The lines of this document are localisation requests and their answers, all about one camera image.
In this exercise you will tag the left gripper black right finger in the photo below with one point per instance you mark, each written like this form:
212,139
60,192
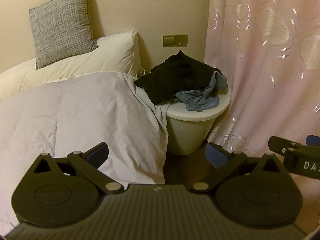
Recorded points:
250,191

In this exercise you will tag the grey checked cushion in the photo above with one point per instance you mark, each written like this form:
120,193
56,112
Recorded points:
60,29

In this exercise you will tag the black garment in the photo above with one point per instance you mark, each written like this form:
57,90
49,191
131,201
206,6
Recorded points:
176,74

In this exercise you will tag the blue denim garment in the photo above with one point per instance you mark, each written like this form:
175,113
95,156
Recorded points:
207,98

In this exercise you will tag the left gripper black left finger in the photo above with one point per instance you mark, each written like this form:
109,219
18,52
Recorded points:
63,191

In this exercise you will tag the pink patterned curtain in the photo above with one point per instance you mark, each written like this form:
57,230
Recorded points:
269,51

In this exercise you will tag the cream pillow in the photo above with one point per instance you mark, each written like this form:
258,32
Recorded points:
116,53

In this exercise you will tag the white round bedside table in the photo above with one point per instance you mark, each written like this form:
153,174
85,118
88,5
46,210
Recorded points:
188,129

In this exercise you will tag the brass wall socket plate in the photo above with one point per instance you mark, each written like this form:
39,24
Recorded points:
180,40

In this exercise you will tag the white duvet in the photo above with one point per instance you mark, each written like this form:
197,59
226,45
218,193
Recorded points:
75,115

